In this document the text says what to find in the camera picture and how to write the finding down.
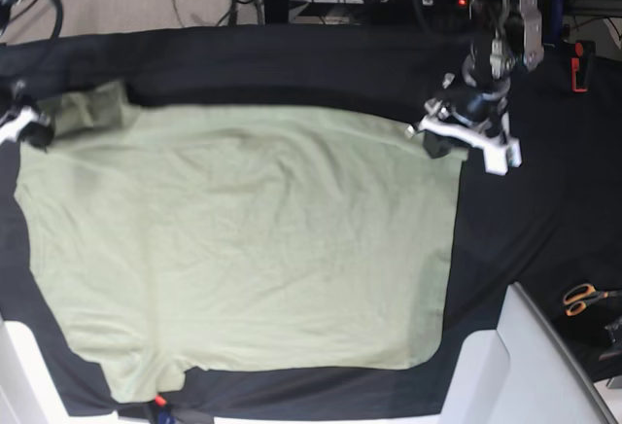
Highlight red black clamp right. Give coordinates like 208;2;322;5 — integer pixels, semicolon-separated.
570;40;596;93

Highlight white bin left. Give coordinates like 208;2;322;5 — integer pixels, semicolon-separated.
0;317;121;424

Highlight red black clamp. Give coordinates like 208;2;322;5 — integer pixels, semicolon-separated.
143;396;177;424
570;40;596;93

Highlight red black clamp front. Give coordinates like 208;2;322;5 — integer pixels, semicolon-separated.
143;396;177;424

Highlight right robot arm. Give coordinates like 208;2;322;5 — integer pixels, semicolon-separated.
1;0;64;150

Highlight light green T-shirt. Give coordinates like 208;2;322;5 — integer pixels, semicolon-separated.
15;84;466;403

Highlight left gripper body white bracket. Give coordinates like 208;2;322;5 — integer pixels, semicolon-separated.
405;73;522;175

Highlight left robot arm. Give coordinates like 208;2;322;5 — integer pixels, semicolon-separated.
409;0;544;175

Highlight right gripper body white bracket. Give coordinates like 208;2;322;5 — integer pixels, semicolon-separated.
1;81;53;150

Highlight white bin right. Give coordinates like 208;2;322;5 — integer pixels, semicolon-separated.
439;283;616;423

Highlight white bin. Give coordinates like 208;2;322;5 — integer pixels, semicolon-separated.
0;317;121;424
439;283;616;423

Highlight black table cloth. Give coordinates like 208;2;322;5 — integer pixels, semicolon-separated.
1;25;621;420

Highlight orange handled scissors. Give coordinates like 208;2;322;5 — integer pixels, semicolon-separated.
563;283;621;317

